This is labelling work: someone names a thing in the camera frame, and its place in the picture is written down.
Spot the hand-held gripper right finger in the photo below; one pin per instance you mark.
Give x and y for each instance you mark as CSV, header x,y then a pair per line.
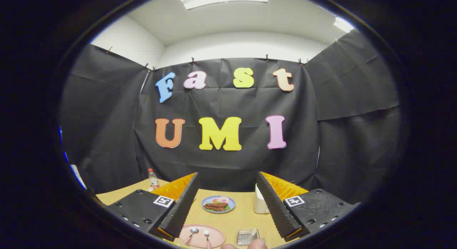
x,y
273,206

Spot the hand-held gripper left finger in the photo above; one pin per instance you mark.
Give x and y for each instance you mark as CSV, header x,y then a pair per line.
x,y
182,209

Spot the small ceiling light panel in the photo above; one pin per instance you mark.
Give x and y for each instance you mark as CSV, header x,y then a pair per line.
x,y
342,24

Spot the blue plate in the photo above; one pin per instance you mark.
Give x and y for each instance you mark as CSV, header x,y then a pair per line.
x,y
232,205

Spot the clear water bottle red cap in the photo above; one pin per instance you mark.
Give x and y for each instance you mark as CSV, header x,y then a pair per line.
x,y
153,181

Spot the pink ham slice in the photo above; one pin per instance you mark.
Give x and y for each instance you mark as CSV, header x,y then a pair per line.
x,y
224,199

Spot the cream toaster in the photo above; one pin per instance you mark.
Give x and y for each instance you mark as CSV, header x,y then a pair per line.
x,y
260,204

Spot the pink plate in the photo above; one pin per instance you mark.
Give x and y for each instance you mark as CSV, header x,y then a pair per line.
x,y
216,238

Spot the brown meat strip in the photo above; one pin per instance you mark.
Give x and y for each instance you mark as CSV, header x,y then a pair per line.
x,y
216,204
216,208

